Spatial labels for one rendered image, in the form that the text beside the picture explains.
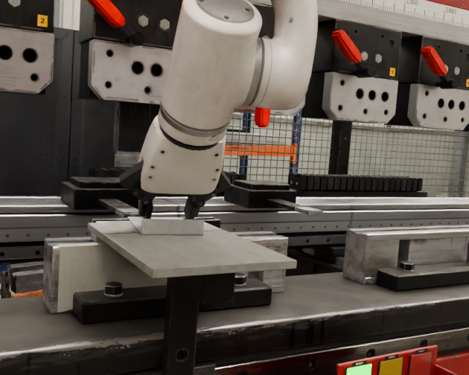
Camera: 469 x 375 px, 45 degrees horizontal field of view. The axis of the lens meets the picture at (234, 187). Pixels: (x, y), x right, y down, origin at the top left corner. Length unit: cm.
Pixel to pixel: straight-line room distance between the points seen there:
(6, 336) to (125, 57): 39
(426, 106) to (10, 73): 73
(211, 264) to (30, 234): 53
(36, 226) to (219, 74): 58
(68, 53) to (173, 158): 71
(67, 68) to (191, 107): 75
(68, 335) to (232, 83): 38
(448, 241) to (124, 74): 75
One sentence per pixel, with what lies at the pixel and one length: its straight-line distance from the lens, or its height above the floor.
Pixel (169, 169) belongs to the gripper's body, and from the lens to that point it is 70.
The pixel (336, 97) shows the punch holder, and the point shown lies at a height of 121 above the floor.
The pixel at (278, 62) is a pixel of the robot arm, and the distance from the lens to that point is 62.
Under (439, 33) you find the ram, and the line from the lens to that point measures 116.
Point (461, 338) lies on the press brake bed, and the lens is 115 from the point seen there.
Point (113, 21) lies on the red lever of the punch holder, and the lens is 78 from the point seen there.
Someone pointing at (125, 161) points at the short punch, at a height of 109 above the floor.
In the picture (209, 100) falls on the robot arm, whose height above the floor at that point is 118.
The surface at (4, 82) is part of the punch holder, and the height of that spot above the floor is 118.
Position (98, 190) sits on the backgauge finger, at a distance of 105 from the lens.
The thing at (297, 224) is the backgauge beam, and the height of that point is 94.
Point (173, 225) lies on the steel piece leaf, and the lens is 77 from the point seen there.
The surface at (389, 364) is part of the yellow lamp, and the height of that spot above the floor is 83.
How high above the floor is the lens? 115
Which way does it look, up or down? 6 degrees down
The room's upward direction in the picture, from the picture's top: 4 degrees clockwise
